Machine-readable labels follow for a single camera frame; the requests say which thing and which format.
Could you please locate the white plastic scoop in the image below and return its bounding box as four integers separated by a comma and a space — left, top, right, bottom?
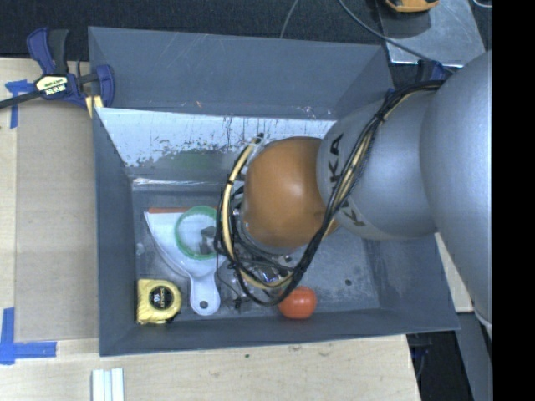
144, 209, 222, 317

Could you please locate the grey metal bin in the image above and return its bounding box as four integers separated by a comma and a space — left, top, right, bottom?
87, 26, 461, 358

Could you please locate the orange-red toy tomato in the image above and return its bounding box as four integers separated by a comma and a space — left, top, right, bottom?
277, 286, 318, 321

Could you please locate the pale wood flat board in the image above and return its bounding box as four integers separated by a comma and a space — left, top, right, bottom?
13, 97, 101, 344

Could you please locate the clear cup with green rim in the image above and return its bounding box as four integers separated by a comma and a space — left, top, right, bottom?
174, 205, 221, 261

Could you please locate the yellow tape measure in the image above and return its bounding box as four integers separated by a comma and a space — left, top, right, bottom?
135, 277, 183, 326

